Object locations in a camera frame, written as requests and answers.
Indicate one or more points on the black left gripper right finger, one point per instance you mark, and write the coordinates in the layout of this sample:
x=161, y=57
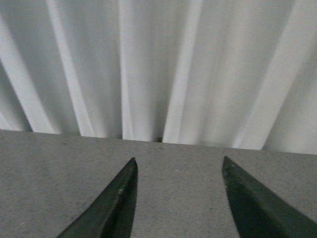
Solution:
x=260, y=213

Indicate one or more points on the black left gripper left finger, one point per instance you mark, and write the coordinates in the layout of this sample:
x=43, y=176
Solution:
x=111, y=214

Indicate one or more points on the white pleated curtain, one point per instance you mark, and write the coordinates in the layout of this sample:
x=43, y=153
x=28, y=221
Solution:
x=227, y=73

